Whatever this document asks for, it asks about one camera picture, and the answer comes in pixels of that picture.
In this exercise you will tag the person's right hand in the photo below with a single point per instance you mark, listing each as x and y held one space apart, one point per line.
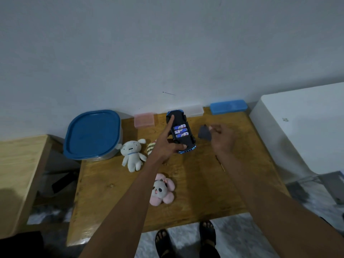
224 141

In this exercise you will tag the person's left hand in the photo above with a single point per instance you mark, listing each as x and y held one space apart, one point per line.
161 147

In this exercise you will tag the brown striped plush pig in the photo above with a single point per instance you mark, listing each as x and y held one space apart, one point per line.
150 149

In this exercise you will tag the small black screwdriver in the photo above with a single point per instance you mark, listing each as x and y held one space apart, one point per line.
216 157

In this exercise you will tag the black battery cover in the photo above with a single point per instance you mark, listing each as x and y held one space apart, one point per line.
204 132

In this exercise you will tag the blue toy car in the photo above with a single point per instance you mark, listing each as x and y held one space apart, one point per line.
189 143

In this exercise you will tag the white plush dog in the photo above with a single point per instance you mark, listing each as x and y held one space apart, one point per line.
131 157

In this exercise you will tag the small pink plastic case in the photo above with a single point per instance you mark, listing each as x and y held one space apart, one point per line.
144 120

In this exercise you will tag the blue plastic case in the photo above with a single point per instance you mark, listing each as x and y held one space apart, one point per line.
228 107

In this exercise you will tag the translucent white plastic case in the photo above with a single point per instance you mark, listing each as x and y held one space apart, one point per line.
194 111

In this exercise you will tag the pink flower plush panda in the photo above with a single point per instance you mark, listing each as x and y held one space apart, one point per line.
161 192

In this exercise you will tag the blue lidded plastic container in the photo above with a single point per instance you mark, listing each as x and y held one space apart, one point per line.
91 134

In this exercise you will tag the person's right forearm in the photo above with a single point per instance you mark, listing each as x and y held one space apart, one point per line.
276 206

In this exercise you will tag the person's left forearm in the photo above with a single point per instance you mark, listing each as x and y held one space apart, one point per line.
121 212

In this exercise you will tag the person's right black sandal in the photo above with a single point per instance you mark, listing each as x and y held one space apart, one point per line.
207 232

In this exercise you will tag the person's black sandal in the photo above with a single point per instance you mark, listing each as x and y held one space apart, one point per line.
162 241
207 232

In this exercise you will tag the person's left black sandal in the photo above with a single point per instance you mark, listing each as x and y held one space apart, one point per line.
162 241

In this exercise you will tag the person's black trousers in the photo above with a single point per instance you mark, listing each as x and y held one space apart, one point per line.
209 252

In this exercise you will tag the white cabinet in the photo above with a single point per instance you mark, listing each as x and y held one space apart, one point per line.
301 128

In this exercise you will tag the black object under side table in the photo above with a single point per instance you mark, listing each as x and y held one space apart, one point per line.
64 182

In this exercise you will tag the light wooden side table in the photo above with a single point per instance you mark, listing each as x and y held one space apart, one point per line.
18 180

